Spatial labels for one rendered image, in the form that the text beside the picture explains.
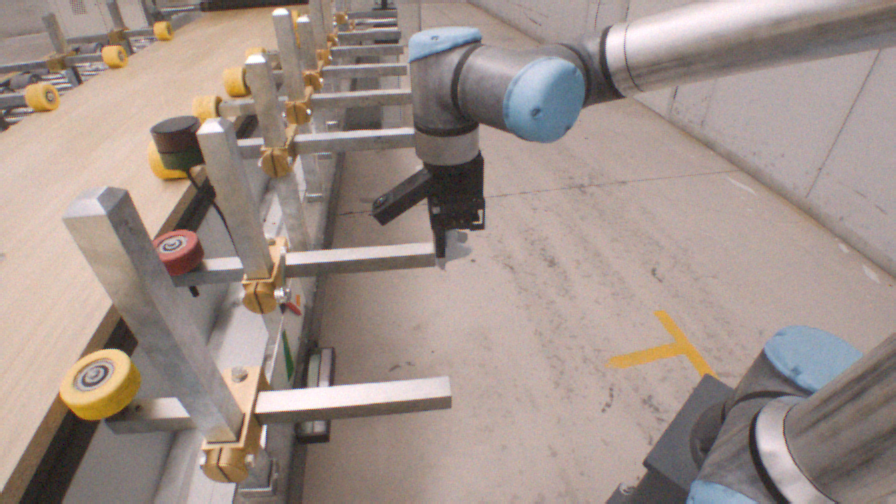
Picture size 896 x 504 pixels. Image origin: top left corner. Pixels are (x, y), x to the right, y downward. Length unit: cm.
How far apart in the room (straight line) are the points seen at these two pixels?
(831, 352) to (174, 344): 78
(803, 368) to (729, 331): 139
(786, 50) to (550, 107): 23
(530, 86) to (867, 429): 43
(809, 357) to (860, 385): 22
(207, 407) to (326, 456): 100
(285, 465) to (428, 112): 52
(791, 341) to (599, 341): 115
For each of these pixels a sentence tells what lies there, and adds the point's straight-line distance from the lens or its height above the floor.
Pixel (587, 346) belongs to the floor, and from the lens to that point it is 177.
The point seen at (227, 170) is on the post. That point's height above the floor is 105.
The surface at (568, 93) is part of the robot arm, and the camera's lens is 50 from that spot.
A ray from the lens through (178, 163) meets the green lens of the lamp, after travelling 61.
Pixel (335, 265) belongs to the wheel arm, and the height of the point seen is 85.
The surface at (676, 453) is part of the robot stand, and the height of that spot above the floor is 60.
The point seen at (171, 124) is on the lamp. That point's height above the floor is 111.
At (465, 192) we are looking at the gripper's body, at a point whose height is 97.
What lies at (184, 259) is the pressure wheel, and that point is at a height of 90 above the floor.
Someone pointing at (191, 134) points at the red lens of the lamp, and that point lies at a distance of 61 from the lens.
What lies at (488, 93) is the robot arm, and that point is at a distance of 49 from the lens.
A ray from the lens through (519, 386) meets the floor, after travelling 160.
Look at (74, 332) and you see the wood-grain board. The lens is 72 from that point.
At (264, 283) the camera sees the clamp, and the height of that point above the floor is 87.
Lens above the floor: 130
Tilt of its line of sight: 38 degrees down
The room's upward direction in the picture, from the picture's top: straight up
